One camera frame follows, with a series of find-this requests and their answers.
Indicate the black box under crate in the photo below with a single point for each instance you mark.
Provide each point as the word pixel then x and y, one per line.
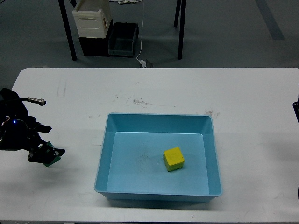
pixel 96 46

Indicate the cream plastic crate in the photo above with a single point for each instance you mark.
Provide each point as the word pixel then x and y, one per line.
pixel 92 18

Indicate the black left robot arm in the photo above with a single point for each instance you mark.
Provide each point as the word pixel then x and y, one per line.
pixel 12 105

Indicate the black table leg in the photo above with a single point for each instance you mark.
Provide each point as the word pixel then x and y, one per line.
pixel 179 21
pixel 67 29

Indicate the black table leg left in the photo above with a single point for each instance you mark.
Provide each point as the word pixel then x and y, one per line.
pixel 67 29

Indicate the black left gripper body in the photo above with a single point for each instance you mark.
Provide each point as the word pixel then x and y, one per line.
pixel 17 134

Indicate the dark grey storage bin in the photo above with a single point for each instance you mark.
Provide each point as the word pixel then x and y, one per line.
pixel 123 39

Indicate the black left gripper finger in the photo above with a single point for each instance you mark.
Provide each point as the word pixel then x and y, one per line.
pixel 37 155
pixel 42 128

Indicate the green cube block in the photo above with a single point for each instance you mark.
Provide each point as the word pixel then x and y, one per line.
pixel 52 155

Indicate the yellow cube block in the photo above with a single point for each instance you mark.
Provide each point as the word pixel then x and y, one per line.
pixel 173 159

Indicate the blue plastic tray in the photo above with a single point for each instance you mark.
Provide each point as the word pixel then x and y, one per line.
pixel 131 165

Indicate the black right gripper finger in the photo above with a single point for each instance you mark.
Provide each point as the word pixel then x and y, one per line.
pixel 296 110

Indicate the black table leg right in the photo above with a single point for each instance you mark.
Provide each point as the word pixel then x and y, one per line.
pixel 179 21

